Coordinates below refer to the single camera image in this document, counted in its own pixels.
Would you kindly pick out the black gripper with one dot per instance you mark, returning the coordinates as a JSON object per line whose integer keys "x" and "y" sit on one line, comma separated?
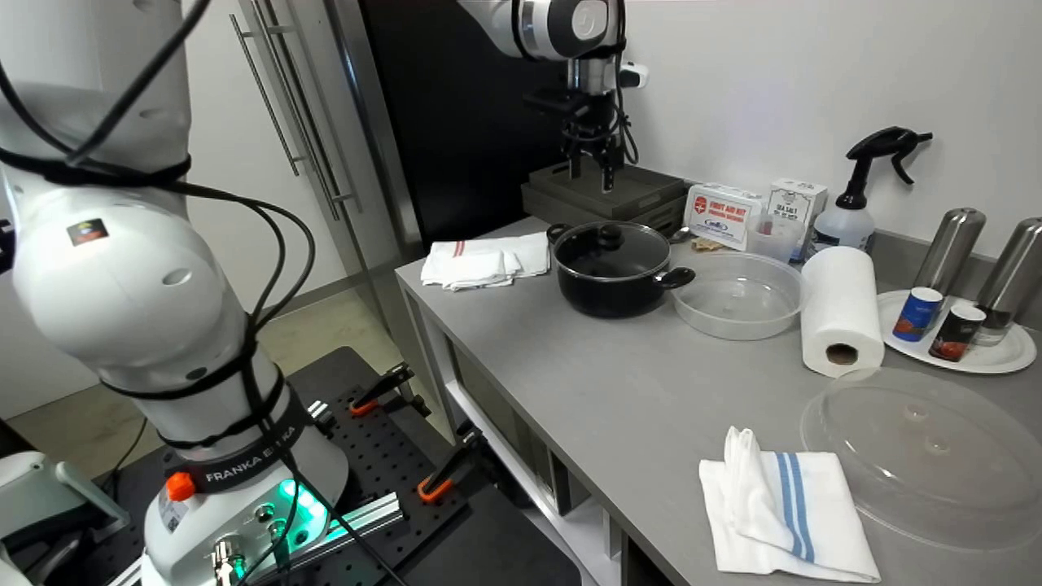
{"x": 596, "y": 121}

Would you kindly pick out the glass lid with black knob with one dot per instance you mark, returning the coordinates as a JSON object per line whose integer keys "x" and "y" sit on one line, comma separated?
{"x": 640, "y": 253}

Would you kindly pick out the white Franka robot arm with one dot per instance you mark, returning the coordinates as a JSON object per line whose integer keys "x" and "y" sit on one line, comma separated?
{"x": 132, "y": 282}

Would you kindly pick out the black cooking pot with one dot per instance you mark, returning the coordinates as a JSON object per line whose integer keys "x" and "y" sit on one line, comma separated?
{"x": 621, "y": 297}

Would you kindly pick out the dark grey tray box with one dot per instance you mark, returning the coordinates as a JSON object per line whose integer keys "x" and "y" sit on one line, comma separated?
{"x": 652, "y": 199}

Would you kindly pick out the red and white box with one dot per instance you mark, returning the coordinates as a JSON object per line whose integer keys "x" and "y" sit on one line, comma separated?
{"x": 720, "y": 217}

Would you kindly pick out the dark steel refrigerator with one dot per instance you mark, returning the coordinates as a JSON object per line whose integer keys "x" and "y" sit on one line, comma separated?
{"x": 458, "y": 140}

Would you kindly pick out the white towel with red stripe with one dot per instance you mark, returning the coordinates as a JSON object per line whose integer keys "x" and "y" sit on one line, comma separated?
{"x": 485, "y": 264}

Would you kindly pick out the clear plastic bowl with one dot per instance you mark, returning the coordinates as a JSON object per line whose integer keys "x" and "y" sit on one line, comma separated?
{"x": 736, "y": 297}

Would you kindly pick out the small white carton box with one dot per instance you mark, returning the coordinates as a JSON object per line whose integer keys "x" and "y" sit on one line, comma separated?
{"x": 792, "y": 212}

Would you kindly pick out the spray bottle with black trigger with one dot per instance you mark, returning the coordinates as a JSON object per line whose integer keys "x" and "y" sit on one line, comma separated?
{"x": 845, "y": 223}

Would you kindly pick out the white paper towel roll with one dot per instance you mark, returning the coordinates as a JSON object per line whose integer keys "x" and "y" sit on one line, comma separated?
{"x": 837, "y": 303}

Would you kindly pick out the blue spice jar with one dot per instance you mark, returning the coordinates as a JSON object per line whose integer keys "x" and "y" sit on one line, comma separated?
{"x": 917, "y": 314}

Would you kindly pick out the steel shaker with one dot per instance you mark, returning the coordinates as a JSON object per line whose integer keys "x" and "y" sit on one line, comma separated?
{"x": 950, "y": 249}
{"x": 1014, "y": 270}

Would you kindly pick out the black perforated robot table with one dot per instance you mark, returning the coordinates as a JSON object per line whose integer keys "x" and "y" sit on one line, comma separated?
{"x": 379, "y": 456}

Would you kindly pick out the white shelf cabinet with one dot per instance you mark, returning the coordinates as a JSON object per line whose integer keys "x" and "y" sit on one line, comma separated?
{"x": 589, "y": 532}

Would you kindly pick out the red spice jar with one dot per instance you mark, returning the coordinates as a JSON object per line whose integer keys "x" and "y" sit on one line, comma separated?
{"x": 956, "y": 328}

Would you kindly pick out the white towel with blue stripes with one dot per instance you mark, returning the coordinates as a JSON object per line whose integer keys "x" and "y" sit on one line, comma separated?
{"x": 802, "y": 508}

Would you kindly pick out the white plate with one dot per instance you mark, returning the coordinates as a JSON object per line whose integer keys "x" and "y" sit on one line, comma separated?
{"x": 1005, "y": 350}

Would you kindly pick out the grey white device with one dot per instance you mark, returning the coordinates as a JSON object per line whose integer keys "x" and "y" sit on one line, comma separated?
{"x": 45, "y": 489}

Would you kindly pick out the aluminium rail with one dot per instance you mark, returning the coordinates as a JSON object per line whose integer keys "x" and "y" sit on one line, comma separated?
{"x": 369, "y": 516}

